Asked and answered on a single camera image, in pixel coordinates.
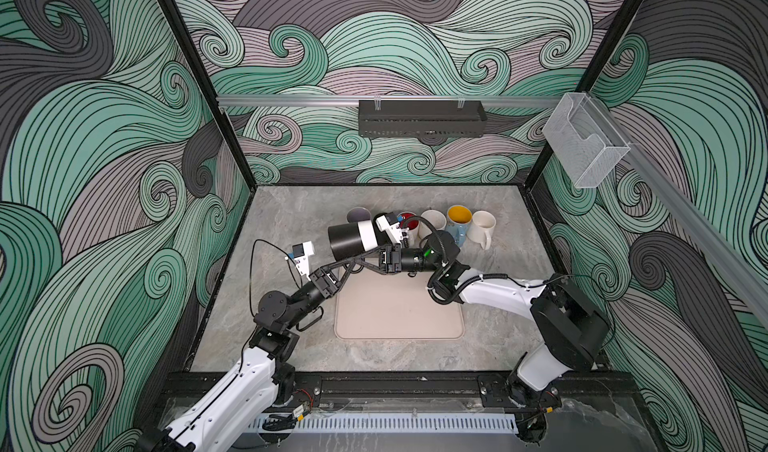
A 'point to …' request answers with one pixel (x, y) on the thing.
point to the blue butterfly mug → (458, 218)
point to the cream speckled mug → (437, 220)
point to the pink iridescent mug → (356, 214)
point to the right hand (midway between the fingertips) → (358, 267)
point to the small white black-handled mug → (350, 239)
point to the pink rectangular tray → (393, 306)
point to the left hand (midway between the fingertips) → (355, 262)
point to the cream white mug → (412, 221)
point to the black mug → (390, 216)
